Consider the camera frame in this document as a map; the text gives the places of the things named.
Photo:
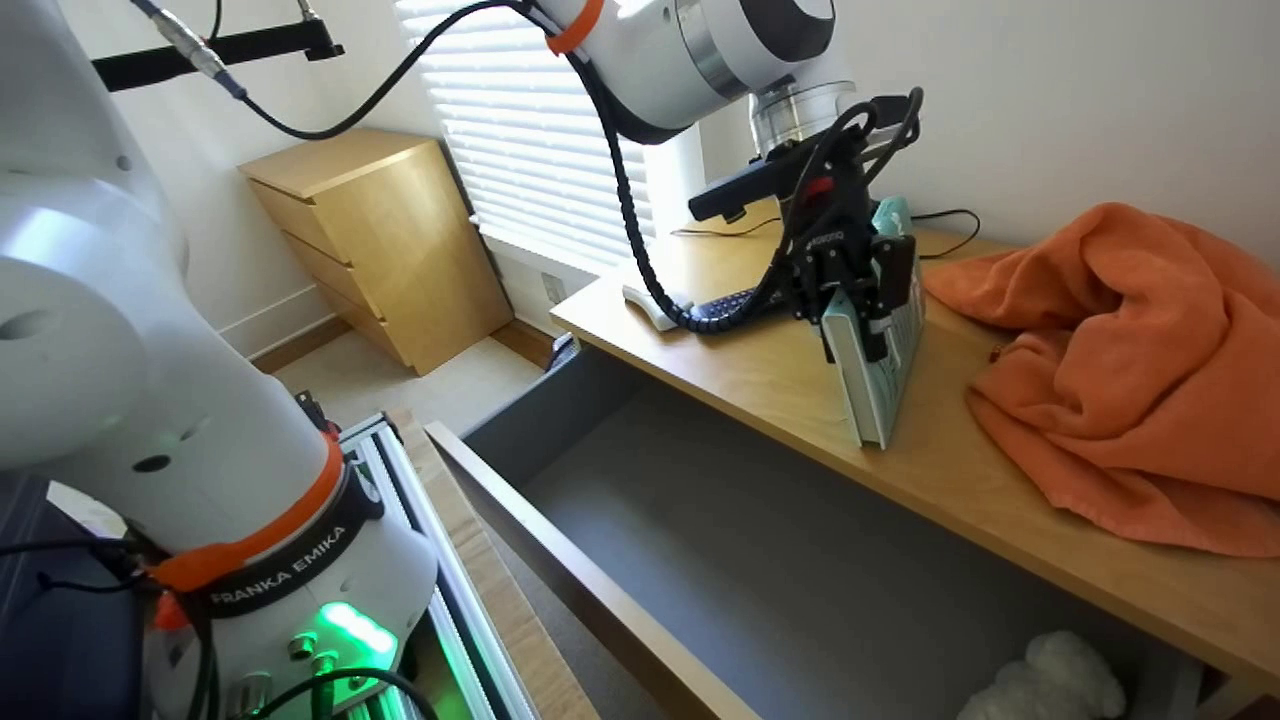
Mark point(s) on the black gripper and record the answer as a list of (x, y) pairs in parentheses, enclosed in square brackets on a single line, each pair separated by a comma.
[(832, 246)]

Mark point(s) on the teal hardcover book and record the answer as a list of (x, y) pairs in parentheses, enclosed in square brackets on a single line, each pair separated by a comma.
[(874, 400)]

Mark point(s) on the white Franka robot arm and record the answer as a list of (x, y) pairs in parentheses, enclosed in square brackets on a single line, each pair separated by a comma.
[(134, 375)]

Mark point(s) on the light wooden desk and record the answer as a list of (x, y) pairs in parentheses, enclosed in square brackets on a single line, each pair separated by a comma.
[(961, 467)]

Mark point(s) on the small white device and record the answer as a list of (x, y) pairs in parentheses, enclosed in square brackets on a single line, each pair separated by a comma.
[(644, 308)]

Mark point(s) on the orange towel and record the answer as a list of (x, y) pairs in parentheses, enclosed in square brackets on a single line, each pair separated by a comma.
[(1133, 362)]

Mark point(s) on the open grey desk drawer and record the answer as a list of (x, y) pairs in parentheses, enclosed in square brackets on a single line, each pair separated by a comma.
[(746, 563)]

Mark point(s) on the white window blinds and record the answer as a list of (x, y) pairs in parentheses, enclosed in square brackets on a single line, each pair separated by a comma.
[(533, 174)]

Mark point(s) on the white fluffy plush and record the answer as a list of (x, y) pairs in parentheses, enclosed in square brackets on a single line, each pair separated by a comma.
[(1054, 680)]

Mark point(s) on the light wooden dresser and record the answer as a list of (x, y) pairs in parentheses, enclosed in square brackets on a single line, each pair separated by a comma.
[(385, 242)]

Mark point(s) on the dark blue object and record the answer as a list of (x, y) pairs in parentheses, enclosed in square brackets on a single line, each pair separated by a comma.
[(53, 642)]

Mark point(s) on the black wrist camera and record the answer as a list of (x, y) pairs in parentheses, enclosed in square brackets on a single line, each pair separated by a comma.
[(735, 197)]

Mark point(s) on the white window frame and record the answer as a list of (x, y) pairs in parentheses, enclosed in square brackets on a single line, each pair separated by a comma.
[(679, 181)]

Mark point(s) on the aluminium frame rail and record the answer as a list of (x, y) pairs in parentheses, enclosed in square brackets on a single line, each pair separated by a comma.
[(440, 572)]

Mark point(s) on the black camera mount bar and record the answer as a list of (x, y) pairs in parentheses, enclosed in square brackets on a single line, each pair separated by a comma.
[(267, 47)]

